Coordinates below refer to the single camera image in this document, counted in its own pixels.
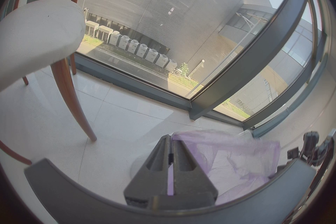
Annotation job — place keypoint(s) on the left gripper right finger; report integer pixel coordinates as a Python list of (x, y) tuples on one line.
[(189, 181)]

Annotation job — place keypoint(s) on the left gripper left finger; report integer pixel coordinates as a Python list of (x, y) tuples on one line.
[(153, 178)]

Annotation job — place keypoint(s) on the purple plastic bag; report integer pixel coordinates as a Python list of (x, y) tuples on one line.
[(236, 154)]

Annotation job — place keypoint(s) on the white trash bin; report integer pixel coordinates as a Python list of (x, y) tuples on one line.
[(137, 165)]

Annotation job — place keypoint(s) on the window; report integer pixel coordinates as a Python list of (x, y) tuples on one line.
[(157, 20)]

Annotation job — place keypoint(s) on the white padded wooden chair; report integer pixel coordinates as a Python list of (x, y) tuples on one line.
[(39, 34)]

